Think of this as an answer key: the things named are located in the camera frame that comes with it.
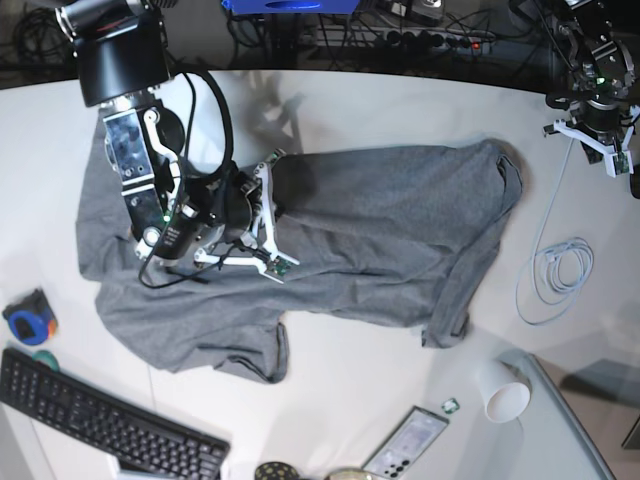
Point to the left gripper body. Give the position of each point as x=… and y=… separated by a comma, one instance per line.
x=602, y=125

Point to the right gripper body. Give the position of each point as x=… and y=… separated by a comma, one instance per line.
x=243, y=233

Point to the grey t-shirt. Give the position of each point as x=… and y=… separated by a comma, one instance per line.
x=398, y=237

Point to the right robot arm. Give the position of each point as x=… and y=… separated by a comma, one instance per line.
x=121, y=54

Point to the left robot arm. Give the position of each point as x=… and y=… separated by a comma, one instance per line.
x=601, y=71

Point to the black round object at edge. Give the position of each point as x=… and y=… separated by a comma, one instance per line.
x=634, y=185

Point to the blue box with hole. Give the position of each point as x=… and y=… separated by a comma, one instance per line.
x=247, y=7

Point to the blue orange tape measure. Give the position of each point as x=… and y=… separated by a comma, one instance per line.
x=31, y=320

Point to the green round object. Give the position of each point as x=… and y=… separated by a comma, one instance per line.
x=47, y=359

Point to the black computer keyboard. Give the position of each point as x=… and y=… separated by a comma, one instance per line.
x=137, y=437

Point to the black gold dotted round object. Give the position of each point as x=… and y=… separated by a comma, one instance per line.
x=276, y=471

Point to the white paper cup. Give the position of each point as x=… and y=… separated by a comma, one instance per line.
x=504, y=397

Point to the gold rimmed round tin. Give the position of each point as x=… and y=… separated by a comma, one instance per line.
x=349, y=473

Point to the small green white chip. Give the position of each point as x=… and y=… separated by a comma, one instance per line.
x=450, y=406

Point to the smartphone in clear case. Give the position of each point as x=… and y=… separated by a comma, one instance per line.
x=406, y=444

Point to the glass side table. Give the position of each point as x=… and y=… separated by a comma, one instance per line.
x=579, y=425

